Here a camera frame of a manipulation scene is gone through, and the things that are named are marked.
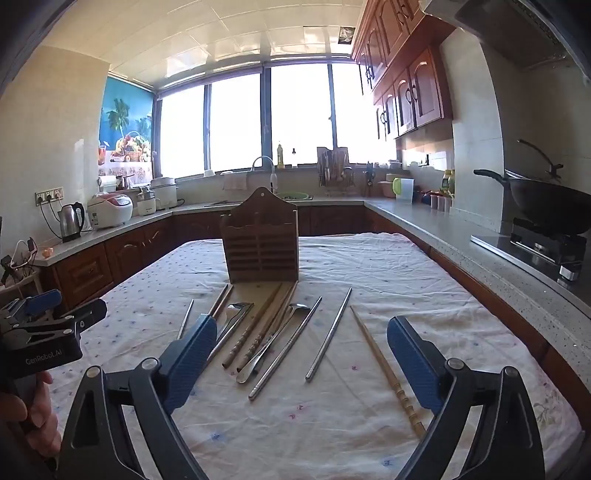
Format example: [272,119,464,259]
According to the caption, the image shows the brown wooden cabinets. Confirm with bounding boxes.
[351,0,456,142]
[39,205,432,315]

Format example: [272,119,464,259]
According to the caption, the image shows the person's left hand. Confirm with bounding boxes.
[0,370,63,459]

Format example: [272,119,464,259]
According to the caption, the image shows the steel electric kettle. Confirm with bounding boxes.
[58,202,86,243]

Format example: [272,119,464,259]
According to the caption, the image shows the brown wooden lower cabinets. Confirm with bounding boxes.
[39,205,432,315]

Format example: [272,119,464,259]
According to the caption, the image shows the metal utensil drying rack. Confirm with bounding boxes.
[317,146,356,188]

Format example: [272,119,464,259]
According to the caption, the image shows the wooden utensil holder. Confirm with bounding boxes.
[219,187,300,284]

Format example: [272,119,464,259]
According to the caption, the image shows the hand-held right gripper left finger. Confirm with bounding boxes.
[56,314,219,480]

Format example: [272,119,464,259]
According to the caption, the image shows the chrome sink faucet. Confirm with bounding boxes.
[252,156,278,195]

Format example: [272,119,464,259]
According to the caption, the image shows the plain wooden chopstick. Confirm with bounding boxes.
[207,284,229,319]
[211,285,234,320]

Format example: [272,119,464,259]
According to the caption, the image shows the gas stove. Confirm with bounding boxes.
[471,217,587,283]

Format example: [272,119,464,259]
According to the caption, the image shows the large kitchen window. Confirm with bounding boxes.
[154,61,399,180]

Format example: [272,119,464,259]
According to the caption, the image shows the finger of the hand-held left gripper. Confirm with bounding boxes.
[17,289,64,318]
[23,298,108,335]

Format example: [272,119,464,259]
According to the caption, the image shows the range hood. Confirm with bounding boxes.
[424,0,591,71]

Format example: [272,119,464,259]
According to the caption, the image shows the brown wooden upper cabinets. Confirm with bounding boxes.
[351,0,456,142]

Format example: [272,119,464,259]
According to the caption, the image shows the small white kitchen appliance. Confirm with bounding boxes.
[137,186,160,216]

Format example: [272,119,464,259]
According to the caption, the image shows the white and red rice cooker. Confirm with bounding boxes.
[87,193,134,230]

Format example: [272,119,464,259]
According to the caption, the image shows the white container with green lid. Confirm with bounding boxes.
[392,178,415,204]

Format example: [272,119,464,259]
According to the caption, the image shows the grey kitchen countertop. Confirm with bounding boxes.
[32,194,591,320]

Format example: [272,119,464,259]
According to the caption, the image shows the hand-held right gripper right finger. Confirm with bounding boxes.
[386,316,548,480]

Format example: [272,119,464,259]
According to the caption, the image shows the metal spoon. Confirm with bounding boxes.
[236,302,311,384]
[206,302,254,363]

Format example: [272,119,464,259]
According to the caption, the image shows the black wok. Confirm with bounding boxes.
[473,138,591,234]

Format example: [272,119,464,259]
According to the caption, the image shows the tropical wall poster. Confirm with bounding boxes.
[98,78,154,178]

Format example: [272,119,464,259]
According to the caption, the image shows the carved wooden chopstick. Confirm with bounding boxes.
[222,283,283,369]
[237,281,299,373]
[349,305,427,439]

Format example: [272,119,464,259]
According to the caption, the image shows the thin metal chopstick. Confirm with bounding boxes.
[177,299,195,341]

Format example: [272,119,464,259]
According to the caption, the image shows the white floral tablecloth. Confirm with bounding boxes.
[44,232,585,480]

